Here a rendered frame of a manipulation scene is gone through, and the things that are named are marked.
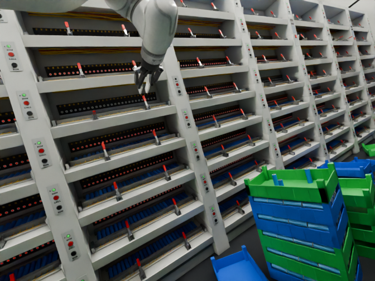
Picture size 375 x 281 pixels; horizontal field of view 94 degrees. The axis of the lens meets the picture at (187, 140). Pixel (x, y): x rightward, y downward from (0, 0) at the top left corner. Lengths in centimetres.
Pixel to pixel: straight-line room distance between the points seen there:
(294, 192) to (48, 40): 120
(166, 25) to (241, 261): 115
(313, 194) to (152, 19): 77
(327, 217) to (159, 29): 81
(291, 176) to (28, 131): 116
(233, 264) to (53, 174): 99
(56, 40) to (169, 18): 61
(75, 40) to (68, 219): 81
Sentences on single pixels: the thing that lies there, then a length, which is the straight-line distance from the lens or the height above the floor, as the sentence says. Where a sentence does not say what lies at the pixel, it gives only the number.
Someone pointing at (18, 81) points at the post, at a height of 114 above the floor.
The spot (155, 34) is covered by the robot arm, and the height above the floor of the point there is 107.
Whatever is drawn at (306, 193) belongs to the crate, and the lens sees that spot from 78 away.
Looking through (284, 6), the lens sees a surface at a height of 165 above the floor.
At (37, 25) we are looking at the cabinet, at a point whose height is 152.
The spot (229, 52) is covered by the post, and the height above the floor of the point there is 131.
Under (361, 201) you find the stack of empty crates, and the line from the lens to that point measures 109.
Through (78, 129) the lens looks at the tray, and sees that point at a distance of 94.
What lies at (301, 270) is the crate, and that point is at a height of 10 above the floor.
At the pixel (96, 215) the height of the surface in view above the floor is 51.
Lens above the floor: 75
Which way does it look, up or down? 2 degrees down
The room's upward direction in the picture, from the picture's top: 16 degrees counter-clockwise
